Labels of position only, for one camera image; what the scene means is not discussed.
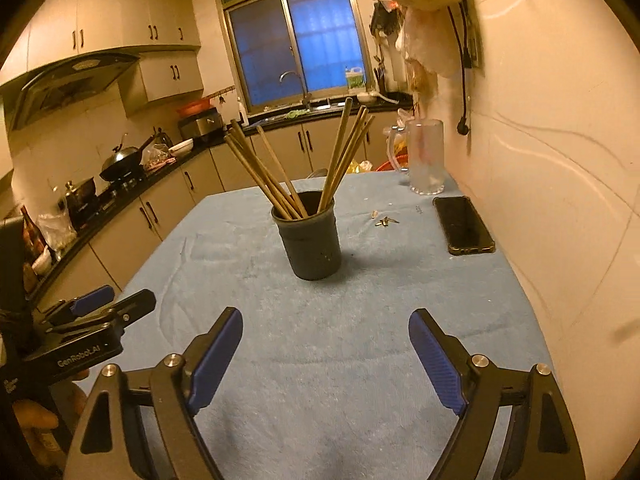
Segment black smartphone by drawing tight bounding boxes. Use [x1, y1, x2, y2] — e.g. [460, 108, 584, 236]
[432, 195, 497, 256]

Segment dark cooking pot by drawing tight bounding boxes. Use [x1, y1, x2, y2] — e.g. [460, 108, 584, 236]
[65, 176, 98, 211]

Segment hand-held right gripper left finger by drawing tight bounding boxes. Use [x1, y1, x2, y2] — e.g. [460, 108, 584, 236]
[63, 306, 244, 480]

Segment bunch of wooden chopsticks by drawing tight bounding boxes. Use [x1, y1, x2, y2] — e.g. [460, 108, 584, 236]
[223, 97, 376, 221]

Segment clear glass mug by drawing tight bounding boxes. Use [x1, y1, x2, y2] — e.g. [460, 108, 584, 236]
[385, 119, 447, 196]

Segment blue ribbed tablecloth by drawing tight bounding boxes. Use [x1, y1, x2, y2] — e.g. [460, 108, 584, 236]
[75, 172, 556, 480]

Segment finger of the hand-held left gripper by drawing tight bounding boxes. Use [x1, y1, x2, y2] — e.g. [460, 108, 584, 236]
[37, 285, 116, 328]
[102, 289, 157, 333]

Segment crumpled plastic bag with packets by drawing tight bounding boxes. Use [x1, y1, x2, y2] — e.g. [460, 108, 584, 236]
[142, 144, 176, 168]

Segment black kitchen countertop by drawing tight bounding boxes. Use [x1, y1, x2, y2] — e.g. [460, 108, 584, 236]
[20, 102, 416, 306]

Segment dark cylindrical utensil holder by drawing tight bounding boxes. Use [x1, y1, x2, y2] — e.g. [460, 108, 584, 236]
[271, 190, 343, 281]

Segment green label plastic jug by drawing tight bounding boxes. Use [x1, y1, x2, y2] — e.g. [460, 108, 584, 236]
[345, 65, 366, 95]

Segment brown glass bottle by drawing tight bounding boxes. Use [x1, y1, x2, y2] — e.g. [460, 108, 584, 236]
[20, 205, 48, 266]

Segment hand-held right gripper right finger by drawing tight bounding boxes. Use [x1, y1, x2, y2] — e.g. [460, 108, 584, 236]
[408, 308, 586, 480]

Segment beige kitchen cabinets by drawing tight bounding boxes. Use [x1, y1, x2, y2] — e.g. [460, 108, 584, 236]
[0, 0, 205, 116]
[32, 110, 416, 311]

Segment black power cable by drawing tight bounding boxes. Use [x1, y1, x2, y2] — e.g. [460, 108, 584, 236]
[447, 0, 483, 136]

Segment person's left hand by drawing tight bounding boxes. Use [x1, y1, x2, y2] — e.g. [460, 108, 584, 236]
[12, 367, 92, 467]

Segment beige lower kitchen cabinets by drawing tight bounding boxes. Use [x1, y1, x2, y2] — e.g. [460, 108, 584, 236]
[32, 110, 416, 311]

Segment chrome kitchen faucet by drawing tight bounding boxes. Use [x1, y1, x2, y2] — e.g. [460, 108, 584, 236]
[280, 71, 313, 111]

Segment beige upper kitchen cabinets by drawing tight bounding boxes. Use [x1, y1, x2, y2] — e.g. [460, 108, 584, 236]
[0, 0, 205, 116]

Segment orange plastic bags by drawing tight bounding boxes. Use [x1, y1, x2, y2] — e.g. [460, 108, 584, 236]
[345, 157, 411, 173]

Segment kitchen window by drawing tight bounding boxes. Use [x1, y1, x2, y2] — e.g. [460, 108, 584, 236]
[215, 0, 373, 113]

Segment dark range hood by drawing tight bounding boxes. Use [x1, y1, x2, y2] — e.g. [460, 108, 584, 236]
[0, 52, 142, 133]

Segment black gas stove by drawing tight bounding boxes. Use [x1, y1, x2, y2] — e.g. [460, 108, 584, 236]
[97, 175, 146, 196]

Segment red plastic basin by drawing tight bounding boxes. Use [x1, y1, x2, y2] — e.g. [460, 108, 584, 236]
[175, 97, 213, 116]

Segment black wok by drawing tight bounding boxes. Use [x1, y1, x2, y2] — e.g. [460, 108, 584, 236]
[99, 133, 157, 182]

